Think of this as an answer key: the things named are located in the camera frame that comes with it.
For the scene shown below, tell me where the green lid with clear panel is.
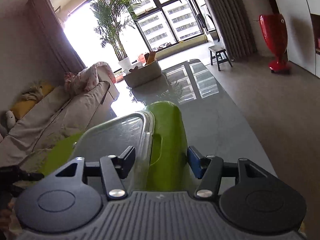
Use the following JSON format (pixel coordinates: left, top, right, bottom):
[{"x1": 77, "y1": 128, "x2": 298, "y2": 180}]
[{"x1": 39, "y1": 101, "x2": 189, "y2": 191}]

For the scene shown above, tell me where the beige sofa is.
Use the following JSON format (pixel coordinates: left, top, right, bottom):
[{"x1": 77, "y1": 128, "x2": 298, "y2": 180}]
[{"x1": 1, "y1": 81, "x2": 119, "y2": 171}]

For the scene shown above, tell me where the pink blanket pile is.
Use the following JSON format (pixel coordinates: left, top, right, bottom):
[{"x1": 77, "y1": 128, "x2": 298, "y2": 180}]
[{"x1": 64, "y1": 61, "x2": 116, "y2": 96}]

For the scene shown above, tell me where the yellow cushion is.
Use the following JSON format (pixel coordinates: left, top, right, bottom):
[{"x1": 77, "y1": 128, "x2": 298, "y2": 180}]
[{"x1": 10, "y1": 81, "x2": 55, "y2": 120}]

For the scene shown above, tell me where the dark wooden stool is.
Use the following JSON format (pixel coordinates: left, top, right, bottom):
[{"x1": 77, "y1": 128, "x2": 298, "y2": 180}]
[{"x1": 208, "y1": 45, "x2": 233, "y2": 71}]

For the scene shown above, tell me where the red goblet floor ornament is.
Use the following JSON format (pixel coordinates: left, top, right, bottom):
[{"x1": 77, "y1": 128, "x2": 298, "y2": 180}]
[{"x1": 259, "y1": 14, "x2": 290, "y2": 73}]

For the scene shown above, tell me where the potted palm plant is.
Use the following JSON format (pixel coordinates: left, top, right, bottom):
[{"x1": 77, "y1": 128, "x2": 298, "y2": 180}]
[{"x1": 90, "y1": 0, "x2": 141, "y2": 72}]

